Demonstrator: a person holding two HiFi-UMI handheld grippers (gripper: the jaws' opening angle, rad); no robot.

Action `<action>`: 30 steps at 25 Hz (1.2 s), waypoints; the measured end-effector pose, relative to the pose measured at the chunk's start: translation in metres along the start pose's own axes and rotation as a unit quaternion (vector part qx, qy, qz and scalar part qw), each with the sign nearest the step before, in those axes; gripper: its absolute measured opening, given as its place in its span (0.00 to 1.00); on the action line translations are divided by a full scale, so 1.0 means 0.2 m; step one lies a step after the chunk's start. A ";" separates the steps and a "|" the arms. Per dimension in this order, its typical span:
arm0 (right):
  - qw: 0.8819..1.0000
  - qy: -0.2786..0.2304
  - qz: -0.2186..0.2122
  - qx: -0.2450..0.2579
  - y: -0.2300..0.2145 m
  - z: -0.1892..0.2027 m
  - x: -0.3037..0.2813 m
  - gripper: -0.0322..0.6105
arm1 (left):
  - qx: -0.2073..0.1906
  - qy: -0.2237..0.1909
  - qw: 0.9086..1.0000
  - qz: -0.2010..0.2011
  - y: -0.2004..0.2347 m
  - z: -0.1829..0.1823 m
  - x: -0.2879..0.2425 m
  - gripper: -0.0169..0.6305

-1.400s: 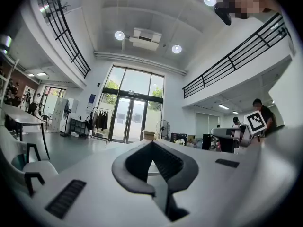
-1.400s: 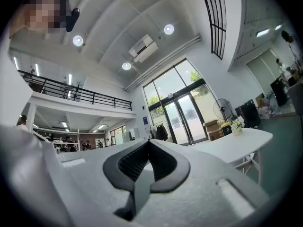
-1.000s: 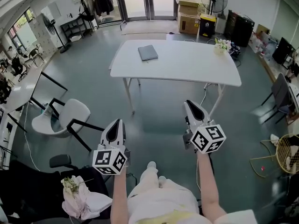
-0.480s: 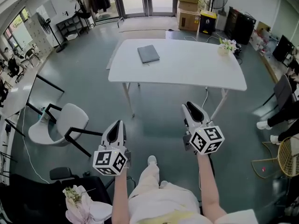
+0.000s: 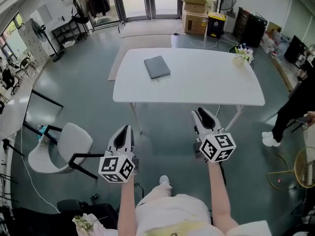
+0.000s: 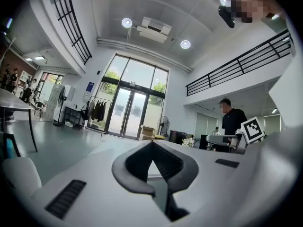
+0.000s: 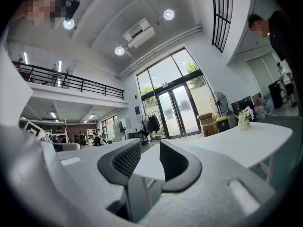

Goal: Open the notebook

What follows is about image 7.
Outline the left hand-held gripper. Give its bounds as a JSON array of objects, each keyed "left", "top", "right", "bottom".
[{"left": 20, "top": 120, "right": 46, "bottom": 142}]

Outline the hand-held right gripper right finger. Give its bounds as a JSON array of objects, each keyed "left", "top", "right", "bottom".
[{"left": 138, "top": 139, "right": 276, "bottom": 227}]

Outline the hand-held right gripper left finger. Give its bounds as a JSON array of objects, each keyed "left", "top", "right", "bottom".
[{"left": 40, "top": 138, "right": 143, "bottom": 223}]

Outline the large white table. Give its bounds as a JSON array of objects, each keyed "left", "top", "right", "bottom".
[{"left": 165, "top": 121, "right": 294, "bottom": 184}]

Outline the cardboard box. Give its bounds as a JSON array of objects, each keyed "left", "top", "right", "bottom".
[
  {"left": 197, "top": 113, "right": 214, "bottom": 125},
  {"left": 200, "top": 122, "right": 219, "bottom": 137}
]

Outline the yellow-lid waste bin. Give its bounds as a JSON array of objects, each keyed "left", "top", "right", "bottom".
[{"left": 215, "top": 116, "right": 231, "bottom": 133}]

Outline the black standing fan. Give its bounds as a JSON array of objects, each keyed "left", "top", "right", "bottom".
[
  {"left": 118, "top": 121, "right": 127, "bottom": 140},
  {"left": 210, "top": 91, "right": 229, "bottom": 118}
]

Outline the small white table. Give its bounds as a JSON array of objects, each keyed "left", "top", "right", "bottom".
[{"left": 132, "top": 143, "right": 166, "bottom": 210}]

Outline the black mezzanine railing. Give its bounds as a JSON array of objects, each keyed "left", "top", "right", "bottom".
[{"left": 11, "top": 61, "right": 125, "bottom": 101}]

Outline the white flower pot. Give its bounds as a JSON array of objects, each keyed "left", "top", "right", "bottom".
[{"left": 237, "top": 105, "right": 255, "bottom": 131}]

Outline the black equipment case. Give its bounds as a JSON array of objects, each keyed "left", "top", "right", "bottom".
[{"left": 231, "top": 96, "right": 254, "bottom": 123}]

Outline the glass entrance door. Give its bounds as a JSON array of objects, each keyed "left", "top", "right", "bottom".
[{"left": 136, "top": 46, "right": 215, "bottom": 140}]

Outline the clothes rack with dark coats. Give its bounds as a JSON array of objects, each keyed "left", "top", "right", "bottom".
[{"left": 141, "top": 112, "right": 162, "bottom": 142}]

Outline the black cabinet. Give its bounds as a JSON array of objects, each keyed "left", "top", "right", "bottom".
[{"left": 267, "top": 79, "right": 288, "bottom": 109}]

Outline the person's head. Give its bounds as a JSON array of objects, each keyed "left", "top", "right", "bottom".
[{"left": 9, "top": 0, "right": 71, "bottom": 30}]

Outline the white ceiling air conditioner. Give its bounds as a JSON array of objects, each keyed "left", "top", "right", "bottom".
[{"left": 122, "top": 18, "right": 156, "bottom": 49}]

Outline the black window grille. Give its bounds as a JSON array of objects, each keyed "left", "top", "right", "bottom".
[{"left": 210, "top": 0, "right": 234, "bottom": 54}]

